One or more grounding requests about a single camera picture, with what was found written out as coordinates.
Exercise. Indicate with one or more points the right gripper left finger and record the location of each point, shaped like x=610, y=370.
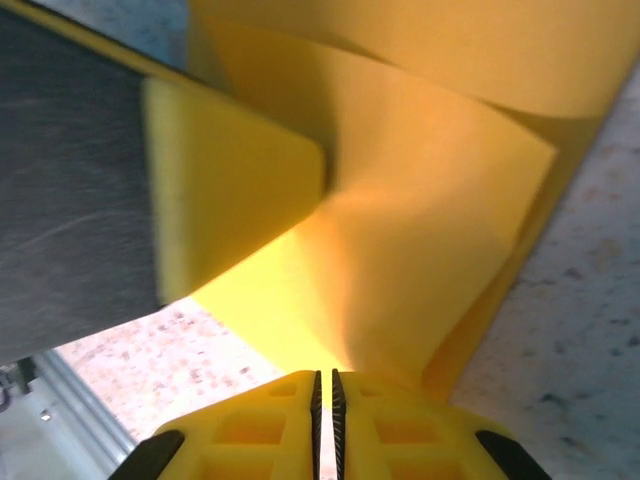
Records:
x=250, y=430

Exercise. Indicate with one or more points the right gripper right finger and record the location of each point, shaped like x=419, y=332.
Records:
x=410, y=440

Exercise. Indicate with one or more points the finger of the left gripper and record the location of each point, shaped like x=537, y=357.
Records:
x=75, y=200

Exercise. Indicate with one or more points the yellow paper sheet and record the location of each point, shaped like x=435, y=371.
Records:
x=425, y=225

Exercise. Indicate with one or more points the aluminium mounting rail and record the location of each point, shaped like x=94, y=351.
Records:
x=65, y=425

